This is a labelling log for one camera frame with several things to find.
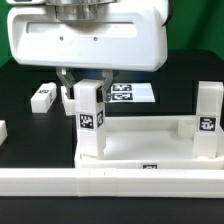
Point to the fiducial marker sheet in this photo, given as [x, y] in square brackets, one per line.
[132, 92]

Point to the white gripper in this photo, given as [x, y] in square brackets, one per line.
[122, 38]

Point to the white front fence bar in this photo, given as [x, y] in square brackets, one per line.
[111, 182]

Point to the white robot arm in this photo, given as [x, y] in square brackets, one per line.
[85, 10]

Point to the white desk top tray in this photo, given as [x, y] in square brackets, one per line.
[152, 142]

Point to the white left fence block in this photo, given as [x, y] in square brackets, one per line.
[3, 131]

